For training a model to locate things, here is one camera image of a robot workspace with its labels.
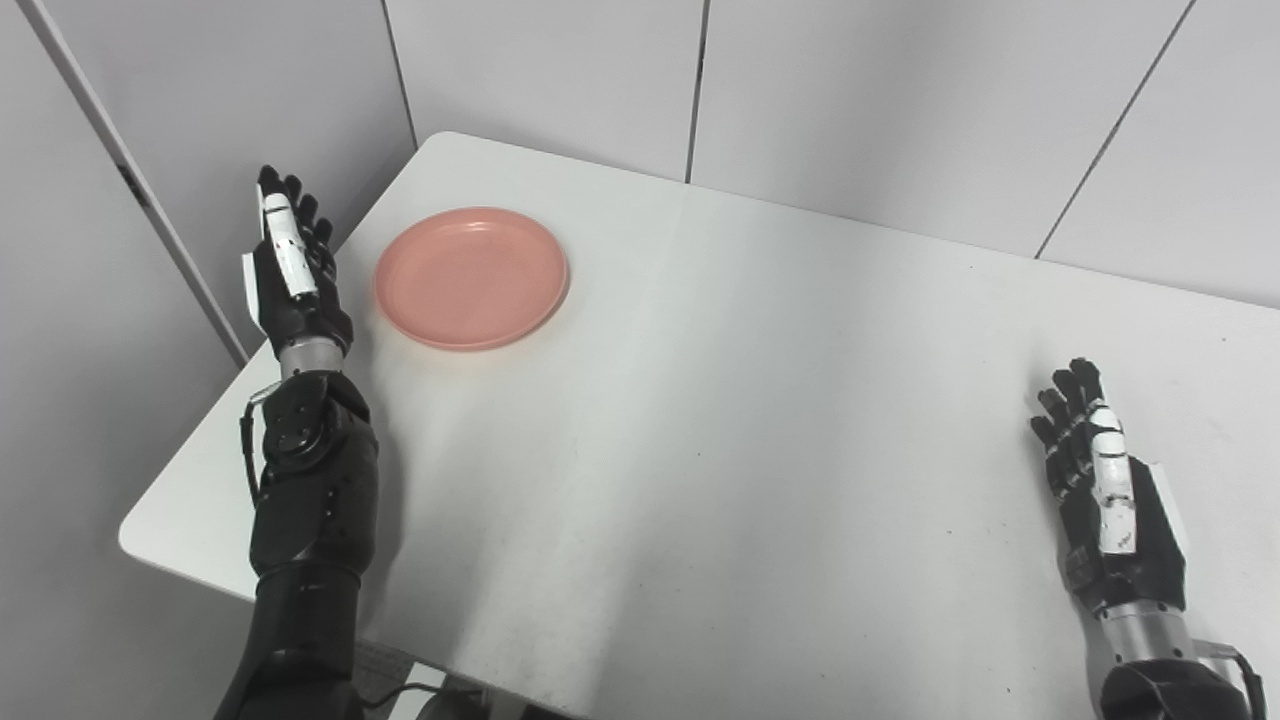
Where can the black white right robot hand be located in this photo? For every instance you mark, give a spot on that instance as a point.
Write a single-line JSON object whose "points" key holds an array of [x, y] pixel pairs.
{"points": [[1125, 570]]}

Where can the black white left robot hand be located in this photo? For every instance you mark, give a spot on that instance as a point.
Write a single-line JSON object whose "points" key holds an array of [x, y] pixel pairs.
{"points": [[295, 305]]}

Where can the pink round plate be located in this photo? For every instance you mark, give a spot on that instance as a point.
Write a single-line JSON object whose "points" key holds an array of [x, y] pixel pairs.
{"points": [[470, 278]]}

